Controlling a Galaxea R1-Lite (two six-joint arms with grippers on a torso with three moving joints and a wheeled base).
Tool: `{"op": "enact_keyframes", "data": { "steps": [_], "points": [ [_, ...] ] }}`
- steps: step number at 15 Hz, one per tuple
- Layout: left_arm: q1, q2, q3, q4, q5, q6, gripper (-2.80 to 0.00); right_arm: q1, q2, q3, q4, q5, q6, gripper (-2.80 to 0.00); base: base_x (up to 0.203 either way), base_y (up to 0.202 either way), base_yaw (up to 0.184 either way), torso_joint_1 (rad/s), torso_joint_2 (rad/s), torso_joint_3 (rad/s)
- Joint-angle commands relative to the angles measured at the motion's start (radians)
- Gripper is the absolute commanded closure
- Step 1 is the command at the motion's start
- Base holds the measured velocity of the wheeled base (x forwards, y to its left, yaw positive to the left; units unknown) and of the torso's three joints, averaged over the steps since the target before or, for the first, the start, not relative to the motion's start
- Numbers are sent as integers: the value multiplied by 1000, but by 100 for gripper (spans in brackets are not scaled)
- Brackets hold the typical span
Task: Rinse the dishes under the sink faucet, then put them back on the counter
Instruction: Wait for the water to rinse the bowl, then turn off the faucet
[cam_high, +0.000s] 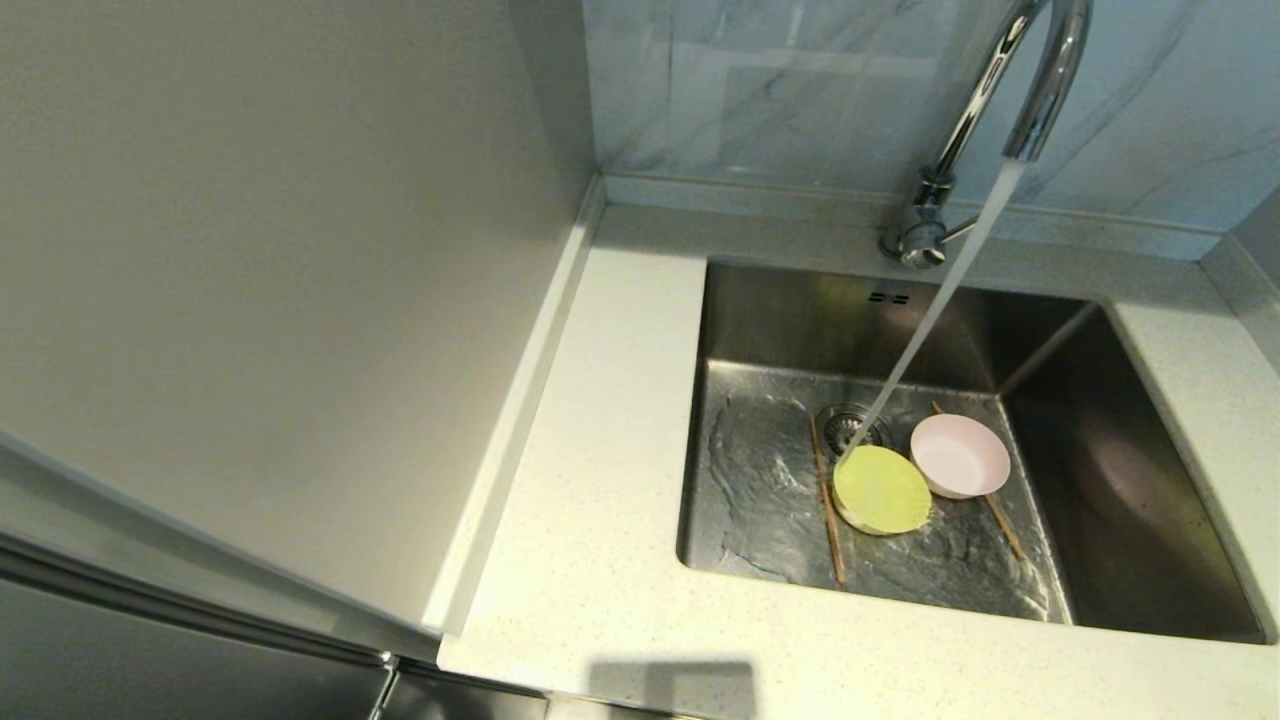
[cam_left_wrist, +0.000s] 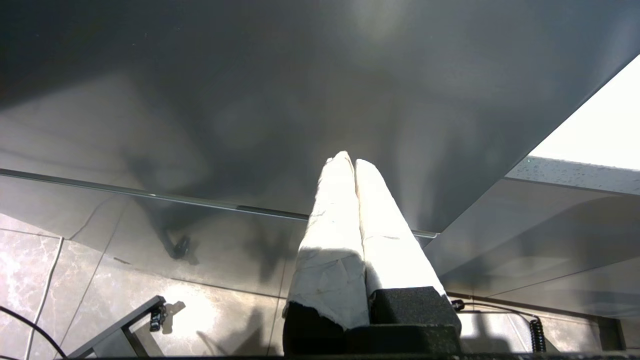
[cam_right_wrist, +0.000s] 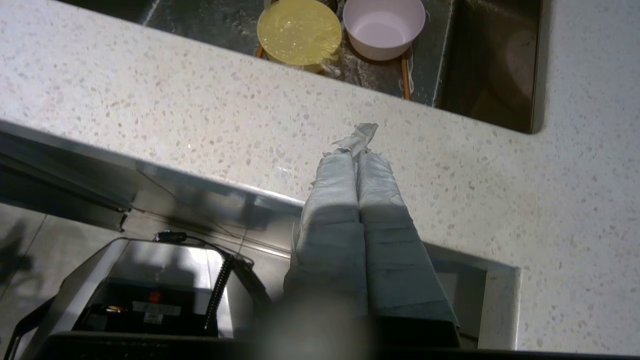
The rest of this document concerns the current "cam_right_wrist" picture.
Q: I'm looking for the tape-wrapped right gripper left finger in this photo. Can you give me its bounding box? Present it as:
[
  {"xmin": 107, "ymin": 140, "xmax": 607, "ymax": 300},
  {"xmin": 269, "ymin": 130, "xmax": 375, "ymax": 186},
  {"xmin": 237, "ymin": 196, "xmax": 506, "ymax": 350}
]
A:
[{"xmin": 283, "ymin": 151, "xmax": 369, "ymax": 316}]

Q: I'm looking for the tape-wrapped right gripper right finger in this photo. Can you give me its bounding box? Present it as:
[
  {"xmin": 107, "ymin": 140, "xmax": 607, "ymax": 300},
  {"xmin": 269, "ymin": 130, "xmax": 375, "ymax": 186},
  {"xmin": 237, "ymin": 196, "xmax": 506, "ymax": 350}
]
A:
[{"xmin": 330, "ymin": 122, "xmax": 461, "ymax": 347}]

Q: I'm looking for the yellow plastic bowl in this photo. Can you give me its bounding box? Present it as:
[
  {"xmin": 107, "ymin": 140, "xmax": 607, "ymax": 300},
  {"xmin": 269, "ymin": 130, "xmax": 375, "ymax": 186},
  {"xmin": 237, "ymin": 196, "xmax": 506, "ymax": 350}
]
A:
[{"xmin": 256, "ymin": 0, "xmax": 343, "ymax": 73}]

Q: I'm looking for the pink plastic bowl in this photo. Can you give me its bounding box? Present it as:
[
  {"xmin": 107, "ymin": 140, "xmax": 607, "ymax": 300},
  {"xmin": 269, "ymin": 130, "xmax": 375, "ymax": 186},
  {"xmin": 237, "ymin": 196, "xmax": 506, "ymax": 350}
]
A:
[{"xmin": 342, "ymin": 0, "xmax": 427, "ymax": 62}]

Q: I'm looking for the shiny metal robot base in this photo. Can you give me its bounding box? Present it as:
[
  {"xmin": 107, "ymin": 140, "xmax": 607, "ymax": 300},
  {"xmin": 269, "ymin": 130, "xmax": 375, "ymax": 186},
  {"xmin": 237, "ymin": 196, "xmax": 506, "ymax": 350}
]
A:
[{"xmin": 10, "ymin": 237, "xmax": 236, "ymax": 351}]

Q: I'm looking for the stainless steel sink basin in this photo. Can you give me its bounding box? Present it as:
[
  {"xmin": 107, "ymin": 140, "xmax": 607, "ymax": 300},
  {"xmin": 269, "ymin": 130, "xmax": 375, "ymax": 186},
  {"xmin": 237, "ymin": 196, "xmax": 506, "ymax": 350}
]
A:
[{"xmin": 57, "ymin": 0, "xmax": 551, "ymax": 135}]

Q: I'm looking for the under-counter cabinet front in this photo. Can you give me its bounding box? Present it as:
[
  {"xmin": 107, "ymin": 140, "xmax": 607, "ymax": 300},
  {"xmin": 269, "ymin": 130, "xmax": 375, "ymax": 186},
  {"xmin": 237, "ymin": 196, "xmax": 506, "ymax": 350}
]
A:
[{"xmin": 0, "ymin": 120, "xmax": 521, "ymax": 351}]

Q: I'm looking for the black coiled cable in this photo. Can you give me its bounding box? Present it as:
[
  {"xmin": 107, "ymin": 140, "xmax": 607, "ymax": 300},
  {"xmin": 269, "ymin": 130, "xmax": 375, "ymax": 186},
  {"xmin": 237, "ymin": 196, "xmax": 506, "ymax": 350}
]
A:
[{"xmin": 155, "ymin": 230, "xmax": 271, "ymax": 331}]

